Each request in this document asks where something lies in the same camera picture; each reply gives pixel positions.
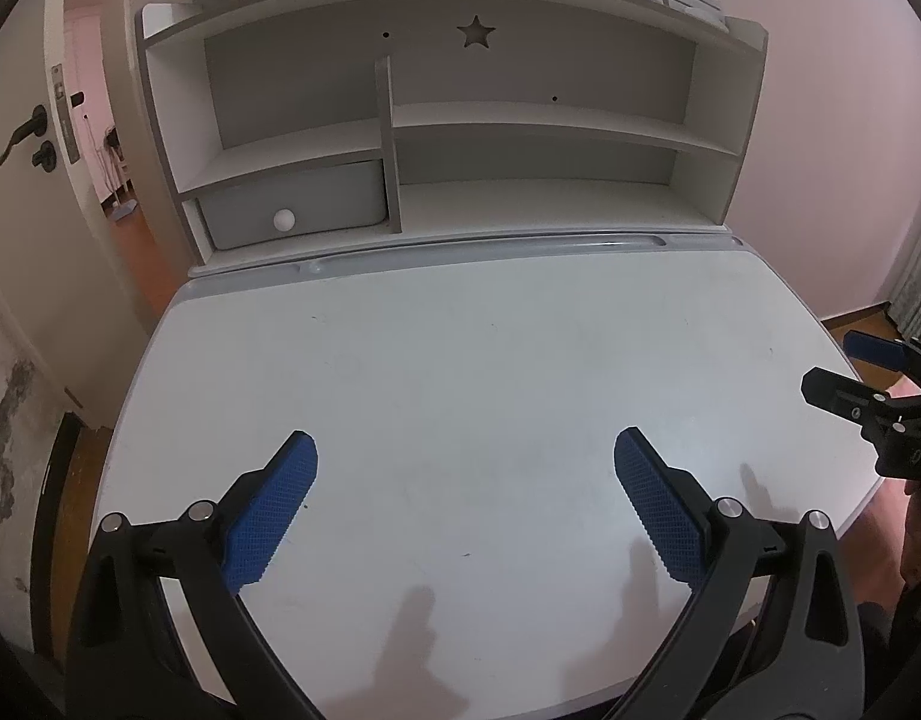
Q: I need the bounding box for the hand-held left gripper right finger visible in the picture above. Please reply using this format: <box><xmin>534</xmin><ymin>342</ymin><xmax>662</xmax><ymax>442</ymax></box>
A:
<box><xmin>602</xmin><ymin>426</ymin><xmax>866</xmax><ymax>720</ymax></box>

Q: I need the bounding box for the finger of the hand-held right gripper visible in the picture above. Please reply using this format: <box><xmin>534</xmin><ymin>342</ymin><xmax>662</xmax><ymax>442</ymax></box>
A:
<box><xmin>800</xmin><ymin>365</ymin><xmax>905</xmax><ymax>430</ymax></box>
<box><xmin>842</xmin><ymin>329</ymin><xmax>921</xmax><ymax>395</ymax></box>

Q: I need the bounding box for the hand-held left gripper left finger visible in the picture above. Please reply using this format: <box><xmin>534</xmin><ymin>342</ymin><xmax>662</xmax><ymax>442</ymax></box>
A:
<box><xmin>66</xmin><ymin>430</ymin><xmax>326</xmax><ymax>720</ymax></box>

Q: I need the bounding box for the black door handle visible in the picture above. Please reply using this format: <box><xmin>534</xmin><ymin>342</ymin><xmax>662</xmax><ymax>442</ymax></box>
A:
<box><xmin>0</xmin><ymin>106</ymin><xmax>58</xmax><ymax>172</ymax></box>

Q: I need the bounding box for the white desk hutch shelf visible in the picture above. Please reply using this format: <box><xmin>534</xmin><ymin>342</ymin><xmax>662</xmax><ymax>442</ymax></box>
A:
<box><xmin>134</xmin><ymin>0</ymin><xmax>769</xmax><ymax>276</ymax></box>

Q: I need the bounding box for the grey drawer white knob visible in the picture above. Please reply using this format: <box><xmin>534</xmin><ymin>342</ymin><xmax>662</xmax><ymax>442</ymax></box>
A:
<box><xmin>194</xmin><ymin>160</ymin><xmax>390</xmax><ymax>251</ymax></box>

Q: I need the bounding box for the white door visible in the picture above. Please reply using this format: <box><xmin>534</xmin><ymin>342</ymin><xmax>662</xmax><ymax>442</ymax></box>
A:
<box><xmin>0</xmin><ymin>0</ymin><xmax>165</xmax><ymax>661</ymax></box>

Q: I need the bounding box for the white desk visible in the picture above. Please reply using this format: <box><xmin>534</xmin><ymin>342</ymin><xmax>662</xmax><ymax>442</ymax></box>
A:
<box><xmin>89</xmin><ymin>229</ymin><xmax>892</xmax><ymax>720</ymax></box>

